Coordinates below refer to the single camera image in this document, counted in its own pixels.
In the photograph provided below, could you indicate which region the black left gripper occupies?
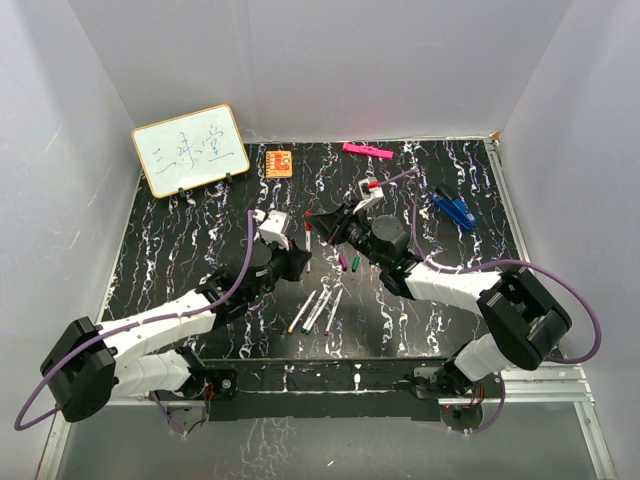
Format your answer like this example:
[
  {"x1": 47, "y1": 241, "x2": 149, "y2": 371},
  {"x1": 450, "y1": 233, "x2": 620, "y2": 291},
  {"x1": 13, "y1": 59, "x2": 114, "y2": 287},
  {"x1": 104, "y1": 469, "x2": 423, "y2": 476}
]
[{"x1": 245, "y1": 234, "x2": 309, "y2": 302}]

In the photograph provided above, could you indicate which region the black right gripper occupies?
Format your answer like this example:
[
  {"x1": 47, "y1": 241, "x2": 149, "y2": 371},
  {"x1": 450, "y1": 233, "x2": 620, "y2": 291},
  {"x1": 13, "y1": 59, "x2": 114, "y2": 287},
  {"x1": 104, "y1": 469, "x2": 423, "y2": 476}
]
[{"x1": 307, "y1": 201, "x2": 387, "y2": 271}]

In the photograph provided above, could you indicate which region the red pen cap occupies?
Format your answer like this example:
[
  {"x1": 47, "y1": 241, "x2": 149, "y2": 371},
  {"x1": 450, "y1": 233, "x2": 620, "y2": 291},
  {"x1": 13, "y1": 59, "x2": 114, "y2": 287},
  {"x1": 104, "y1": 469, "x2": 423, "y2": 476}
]
[{"x1": 304, "y1": 211, "x2": 313, "y2": 232}]

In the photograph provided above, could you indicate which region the white red marker pen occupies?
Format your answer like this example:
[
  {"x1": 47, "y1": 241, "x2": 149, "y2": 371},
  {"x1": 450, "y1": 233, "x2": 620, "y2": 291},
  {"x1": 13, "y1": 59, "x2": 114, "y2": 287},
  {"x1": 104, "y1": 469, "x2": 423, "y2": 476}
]
[{"x1": 305, "y1": 226, "x2": 312, "y2": 274}]

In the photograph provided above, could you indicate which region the white yellow marker pen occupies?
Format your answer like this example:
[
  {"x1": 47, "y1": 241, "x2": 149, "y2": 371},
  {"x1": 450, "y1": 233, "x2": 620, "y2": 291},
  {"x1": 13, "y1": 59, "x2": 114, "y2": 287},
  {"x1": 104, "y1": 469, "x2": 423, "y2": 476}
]
[{"x1": 287, "y1": 290, "x2": 317, "y2": 334}]

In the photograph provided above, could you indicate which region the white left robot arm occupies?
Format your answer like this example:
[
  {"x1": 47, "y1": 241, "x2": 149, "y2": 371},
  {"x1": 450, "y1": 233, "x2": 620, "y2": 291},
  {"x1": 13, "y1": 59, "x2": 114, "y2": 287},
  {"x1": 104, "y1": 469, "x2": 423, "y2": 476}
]
[{"x1": 40, "y1": 240, "x2": 311, "y2": 423}]

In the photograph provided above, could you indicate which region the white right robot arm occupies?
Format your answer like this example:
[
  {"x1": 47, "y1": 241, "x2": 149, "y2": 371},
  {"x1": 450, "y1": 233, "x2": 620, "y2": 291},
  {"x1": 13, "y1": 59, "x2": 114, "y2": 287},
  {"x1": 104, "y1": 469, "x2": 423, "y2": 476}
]
[{"x1": 306, "y1": 204, "x2": 572, "y2": 398}]

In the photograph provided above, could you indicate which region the magenta pen cap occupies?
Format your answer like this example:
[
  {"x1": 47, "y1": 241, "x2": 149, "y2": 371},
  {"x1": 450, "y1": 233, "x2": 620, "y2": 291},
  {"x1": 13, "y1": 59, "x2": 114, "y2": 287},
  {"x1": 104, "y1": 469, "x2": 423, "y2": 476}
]
[{"x1": 338, "y1": 253, "x2": 348, "y2": 272}]

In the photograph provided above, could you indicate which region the green pen cap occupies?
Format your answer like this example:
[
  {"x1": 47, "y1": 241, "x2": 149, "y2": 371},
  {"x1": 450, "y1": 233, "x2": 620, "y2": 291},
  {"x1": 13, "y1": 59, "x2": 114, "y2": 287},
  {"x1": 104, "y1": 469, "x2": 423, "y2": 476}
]
[{"x1": 351, "y1": 255, "x2": 361, "y2": 273}]

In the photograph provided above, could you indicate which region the white green marker pen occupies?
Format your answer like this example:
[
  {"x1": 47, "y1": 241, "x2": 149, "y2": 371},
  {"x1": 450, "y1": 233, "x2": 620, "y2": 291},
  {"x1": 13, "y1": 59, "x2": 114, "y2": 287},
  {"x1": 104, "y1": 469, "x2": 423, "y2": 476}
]
[{"x1": 306, "y1": 290, "x2": 331, "y2": 335}]

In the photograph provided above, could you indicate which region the white blue marker pen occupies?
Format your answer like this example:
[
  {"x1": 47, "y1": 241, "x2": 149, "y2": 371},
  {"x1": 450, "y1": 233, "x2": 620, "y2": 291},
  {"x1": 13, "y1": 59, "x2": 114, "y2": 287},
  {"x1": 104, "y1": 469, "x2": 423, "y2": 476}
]
[{"x1": 301, "y1": 287, "x2": 328, "y2": 334}]

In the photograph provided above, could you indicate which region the white magenta marker pen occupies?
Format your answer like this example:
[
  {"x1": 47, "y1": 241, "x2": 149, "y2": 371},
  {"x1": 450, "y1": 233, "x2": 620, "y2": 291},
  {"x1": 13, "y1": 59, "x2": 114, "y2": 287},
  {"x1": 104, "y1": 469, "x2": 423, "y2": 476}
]
[{"x1": 324, "y1": 288, "x2": 344, "y2": 336}]

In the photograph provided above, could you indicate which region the blue stapler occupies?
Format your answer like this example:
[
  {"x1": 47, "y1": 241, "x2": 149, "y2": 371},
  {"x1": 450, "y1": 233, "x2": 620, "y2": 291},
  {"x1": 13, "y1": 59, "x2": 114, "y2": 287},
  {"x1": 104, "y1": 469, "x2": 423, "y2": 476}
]
[{"x1": 432, "y1": 183, "x2": 477, "y2": 231}]

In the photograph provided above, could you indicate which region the yellow framed whiteboard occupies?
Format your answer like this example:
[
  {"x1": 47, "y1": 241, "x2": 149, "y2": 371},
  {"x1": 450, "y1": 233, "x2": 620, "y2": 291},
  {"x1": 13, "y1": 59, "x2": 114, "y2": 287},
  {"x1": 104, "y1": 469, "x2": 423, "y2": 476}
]
[{"x1": 131, "y1": 104, "x2": 250, "y2": 199}]

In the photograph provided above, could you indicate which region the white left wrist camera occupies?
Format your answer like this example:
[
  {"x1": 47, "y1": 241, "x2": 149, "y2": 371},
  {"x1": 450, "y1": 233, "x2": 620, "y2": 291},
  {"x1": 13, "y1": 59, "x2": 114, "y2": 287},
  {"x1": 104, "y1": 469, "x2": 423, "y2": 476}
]
[{"x1": 253, "y1": 209, "x2": 290, "y2": 251}]

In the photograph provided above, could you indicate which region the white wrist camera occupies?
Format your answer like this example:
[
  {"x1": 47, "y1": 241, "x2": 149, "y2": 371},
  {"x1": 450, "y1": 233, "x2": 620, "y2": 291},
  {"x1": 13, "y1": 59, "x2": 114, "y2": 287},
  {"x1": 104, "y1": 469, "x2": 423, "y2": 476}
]
[
  {"x1": 354, "y1": 177, "x2": 384, "y2": 213},
  {"x1": 253, "y1": 209, "x2": 290, "y2": 251}
]

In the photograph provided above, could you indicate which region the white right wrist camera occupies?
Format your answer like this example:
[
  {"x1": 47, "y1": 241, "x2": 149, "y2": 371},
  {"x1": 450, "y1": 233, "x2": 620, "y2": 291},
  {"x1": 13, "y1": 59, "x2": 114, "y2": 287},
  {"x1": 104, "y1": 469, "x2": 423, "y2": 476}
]
[{"x1": 354, "y1": 177, "x2": 384, "y2": 213}]

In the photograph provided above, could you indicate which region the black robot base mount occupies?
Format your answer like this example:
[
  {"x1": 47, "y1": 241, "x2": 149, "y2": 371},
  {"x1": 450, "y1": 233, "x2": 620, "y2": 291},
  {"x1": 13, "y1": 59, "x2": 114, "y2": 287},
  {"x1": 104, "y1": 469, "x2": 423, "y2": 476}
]
[{"x1": 159, "y1": 358, "x2": 502, "y2": 429}]

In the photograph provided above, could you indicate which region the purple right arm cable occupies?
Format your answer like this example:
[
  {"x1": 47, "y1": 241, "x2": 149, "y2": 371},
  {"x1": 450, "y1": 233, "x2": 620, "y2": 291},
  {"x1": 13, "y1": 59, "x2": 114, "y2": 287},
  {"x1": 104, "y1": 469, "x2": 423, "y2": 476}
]
[{"x1": 372, "y1": 168, "x2": 603, "y2": 434}]

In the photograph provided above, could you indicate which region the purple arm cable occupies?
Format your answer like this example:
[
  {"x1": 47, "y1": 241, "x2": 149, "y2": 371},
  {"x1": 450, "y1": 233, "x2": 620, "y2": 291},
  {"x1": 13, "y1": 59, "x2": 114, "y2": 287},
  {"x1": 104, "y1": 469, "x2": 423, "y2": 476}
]
[
  {"x1": 372, "y1": 168, "x2": 603, "y2": 434},
  {"x1": 13, "y1": 209, "x2": 261, "y2": 432}
]

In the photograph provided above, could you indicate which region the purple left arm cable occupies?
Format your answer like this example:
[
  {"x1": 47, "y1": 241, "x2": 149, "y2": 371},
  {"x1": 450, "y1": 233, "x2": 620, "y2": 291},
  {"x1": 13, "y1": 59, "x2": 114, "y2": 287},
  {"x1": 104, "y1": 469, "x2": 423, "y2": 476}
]
[{"x1": 13, "y1": 209, "x2": 261, "y2": 432}]

